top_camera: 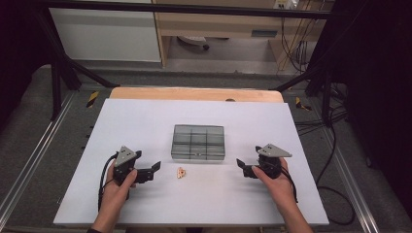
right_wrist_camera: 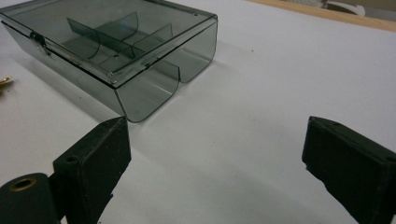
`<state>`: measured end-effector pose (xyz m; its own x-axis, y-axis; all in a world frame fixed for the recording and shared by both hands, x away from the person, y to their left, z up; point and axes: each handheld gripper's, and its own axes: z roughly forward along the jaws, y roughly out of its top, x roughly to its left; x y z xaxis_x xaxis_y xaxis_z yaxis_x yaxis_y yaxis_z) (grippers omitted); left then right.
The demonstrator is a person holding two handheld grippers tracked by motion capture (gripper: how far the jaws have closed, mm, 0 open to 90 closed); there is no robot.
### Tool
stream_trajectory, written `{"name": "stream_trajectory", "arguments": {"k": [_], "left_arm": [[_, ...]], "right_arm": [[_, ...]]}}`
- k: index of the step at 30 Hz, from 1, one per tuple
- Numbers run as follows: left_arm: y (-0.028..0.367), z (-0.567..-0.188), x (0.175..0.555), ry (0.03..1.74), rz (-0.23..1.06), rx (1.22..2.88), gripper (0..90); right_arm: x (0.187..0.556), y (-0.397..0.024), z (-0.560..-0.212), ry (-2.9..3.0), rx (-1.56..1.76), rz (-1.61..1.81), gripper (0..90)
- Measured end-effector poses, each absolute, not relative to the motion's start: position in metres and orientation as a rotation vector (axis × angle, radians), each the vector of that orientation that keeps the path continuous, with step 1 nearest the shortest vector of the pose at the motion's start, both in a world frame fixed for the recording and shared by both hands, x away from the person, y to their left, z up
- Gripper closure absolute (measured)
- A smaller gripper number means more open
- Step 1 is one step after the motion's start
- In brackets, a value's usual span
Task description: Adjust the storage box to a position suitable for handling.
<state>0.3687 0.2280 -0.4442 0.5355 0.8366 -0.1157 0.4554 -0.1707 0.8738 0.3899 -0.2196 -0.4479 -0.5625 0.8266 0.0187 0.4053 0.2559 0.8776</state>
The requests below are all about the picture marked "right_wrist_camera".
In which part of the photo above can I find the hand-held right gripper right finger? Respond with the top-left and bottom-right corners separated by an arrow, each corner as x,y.
301,115 -> 396,224

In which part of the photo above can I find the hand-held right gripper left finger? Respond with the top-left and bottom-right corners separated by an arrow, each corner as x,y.
49,116 -> 133,224

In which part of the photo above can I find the smoky transparent plastic compartment box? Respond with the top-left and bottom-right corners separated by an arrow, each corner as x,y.
0,0 -> 219,124

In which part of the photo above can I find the light wooden table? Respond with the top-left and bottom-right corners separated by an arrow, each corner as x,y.
246,0 -> 396,33

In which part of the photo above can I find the white chair base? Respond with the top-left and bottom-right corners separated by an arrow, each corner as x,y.
290,0 -> 367,18

